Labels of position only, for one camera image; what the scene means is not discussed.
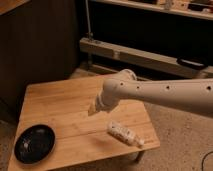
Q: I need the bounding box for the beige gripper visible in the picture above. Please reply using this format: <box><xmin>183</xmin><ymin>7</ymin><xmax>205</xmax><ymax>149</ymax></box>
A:
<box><xmin>88</xmin><ymin>94</ymin><xmax>108</xmax><ymax>116</ymax></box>

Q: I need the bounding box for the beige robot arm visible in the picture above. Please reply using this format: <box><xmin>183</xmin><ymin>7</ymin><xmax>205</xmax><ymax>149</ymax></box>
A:
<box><xmin>88</xmin><ymin>69</ymin><xmax>213</xmax><ymax>116</ymax></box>

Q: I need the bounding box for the black ceramic bowl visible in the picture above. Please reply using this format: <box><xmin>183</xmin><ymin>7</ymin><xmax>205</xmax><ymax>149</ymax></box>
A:
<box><xmin>14</xmin><ymin>124</ymin><xmax>55</xmax><ymax>164</ymax></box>

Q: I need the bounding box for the wooden low table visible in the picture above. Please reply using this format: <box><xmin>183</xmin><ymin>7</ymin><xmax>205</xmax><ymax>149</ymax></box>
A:
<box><xmin>8</xmin><ymin>75</ymin><xmax>160</xmax><ymax>171</ymax></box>

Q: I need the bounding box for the metal vertical pole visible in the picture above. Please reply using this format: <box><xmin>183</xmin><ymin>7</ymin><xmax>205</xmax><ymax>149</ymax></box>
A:
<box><xmin>85</xmin><ymin>0</ymin><xmax>93</xmax><ymax>41</ymax></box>

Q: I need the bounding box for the wooden shelf board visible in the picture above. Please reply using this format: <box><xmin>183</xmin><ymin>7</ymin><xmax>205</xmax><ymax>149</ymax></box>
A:
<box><xmin>91</xmin><ymin>0</ymin><xmax>213</xmax><ymax>21</ymax></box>

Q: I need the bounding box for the black handle object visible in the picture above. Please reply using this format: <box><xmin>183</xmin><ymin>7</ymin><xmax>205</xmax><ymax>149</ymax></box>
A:
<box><xmin>176</xmin><ymin>58</ymin><xmax>209</xmax><ymax>70</ymax></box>

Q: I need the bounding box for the black floor cable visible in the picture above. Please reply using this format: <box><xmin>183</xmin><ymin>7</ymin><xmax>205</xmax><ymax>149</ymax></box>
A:
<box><xmin>200</xmin><ymin>150</ymin><xmax>213</xmax><ymax>171</ymax></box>

